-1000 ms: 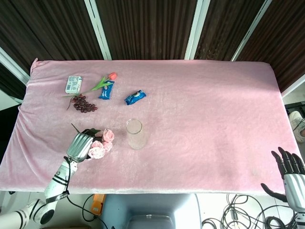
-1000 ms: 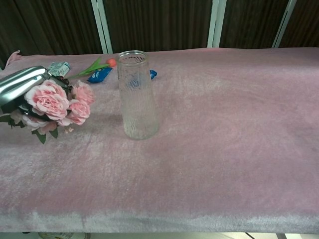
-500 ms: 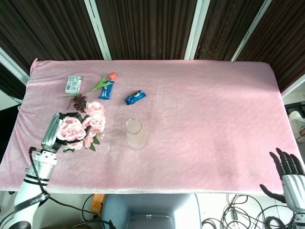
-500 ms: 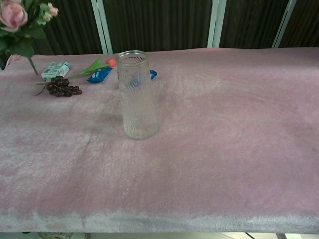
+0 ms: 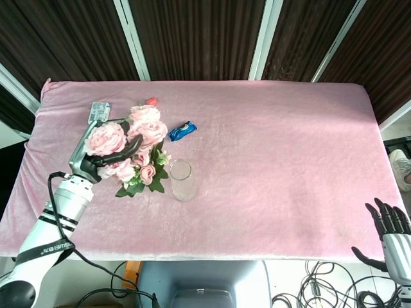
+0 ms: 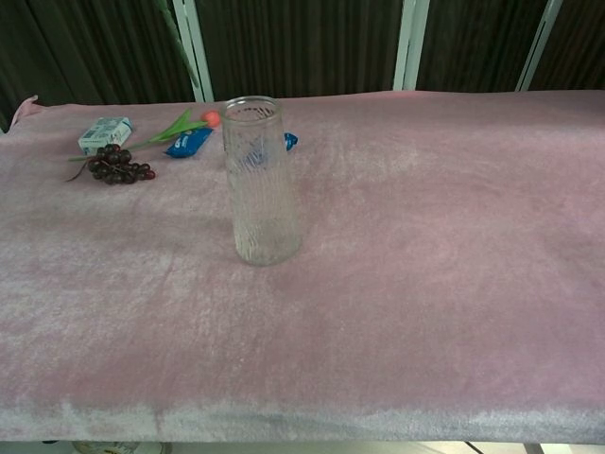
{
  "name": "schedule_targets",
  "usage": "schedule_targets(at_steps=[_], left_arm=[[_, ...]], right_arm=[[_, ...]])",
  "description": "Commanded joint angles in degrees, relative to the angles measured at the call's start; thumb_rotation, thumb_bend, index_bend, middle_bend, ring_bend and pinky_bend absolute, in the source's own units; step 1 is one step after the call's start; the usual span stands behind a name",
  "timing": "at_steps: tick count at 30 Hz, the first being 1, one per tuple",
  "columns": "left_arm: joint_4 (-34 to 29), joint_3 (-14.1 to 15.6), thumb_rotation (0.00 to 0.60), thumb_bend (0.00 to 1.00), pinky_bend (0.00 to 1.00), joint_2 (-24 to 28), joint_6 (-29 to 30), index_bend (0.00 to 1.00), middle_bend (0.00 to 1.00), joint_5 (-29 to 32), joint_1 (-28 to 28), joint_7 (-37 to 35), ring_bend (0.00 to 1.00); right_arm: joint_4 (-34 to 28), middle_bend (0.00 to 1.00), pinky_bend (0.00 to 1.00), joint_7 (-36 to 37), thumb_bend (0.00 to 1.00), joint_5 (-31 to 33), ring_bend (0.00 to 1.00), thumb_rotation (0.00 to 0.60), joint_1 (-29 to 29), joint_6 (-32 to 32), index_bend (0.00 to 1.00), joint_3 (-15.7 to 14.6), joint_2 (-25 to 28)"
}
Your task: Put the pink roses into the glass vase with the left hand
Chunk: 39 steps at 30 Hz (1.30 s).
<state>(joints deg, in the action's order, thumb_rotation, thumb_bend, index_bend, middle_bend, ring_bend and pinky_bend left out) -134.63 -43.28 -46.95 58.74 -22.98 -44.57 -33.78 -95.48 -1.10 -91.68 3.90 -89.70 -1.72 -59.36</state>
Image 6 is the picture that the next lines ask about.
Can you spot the white blue milk carton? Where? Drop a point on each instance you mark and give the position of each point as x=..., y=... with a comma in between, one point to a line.
x=101, y=134

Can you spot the blue snack packet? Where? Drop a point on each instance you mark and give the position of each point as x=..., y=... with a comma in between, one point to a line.
x=186, y=143
x=290, y=141

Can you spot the dark red grape bunch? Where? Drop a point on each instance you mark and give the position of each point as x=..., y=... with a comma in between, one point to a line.
x=113, y=168

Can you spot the white metal frame post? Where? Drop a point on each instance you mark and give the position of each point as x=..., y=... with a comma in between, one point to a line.
x=539, y=47
x=407, y=47
x=201, y=52

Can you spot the pink plush table cloth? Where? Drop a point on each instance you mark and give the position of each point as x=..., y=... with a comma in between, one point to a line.
x=378, y=284

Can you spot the clear ribbed glass vase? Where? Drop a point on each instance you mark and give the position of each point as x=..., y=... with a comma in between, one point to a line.
x=264, y=227

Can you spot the orange tulip with green stem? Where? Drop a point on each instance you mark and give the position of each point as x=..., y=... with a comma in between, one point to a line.
x=211, y=118

